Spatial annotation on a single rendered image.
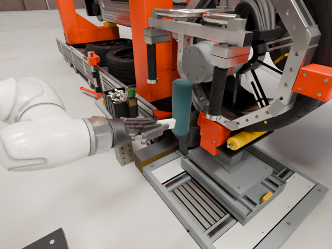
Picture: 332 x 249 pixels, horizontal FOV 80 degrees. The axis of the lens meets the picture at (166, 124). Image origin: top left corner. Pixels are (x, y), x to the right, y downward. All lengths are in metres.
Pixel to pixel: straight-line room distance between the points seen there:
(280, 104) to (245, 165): 0.62
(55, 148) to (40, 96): 0.15
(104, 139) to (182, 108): 0.48
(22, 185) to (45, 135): 1.24
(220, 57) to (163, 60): 0.64
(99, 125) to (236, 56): 0.37
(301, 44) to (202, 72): 0.27
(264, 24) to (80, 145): 0.51
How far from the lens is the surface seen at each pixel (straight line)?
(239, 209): 1.12
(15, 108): 0.54
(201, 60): 0.67
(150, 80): 0.81
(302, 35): 0.66
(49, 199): 1.48
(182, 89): 0.84
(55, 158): 0.44
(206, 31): 0.59
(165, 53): 1.13
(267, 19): 0.59
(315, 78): 0.66
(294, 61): 0.67
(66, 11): 2.89
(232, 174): 1.18
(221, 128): 0.89
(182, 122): 0.91
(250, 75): 0.87
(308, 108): 0.78
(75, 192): 1.44
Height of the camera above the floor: 1.05
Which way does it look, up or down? 33 degrees down
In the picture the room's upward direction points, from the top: straight up
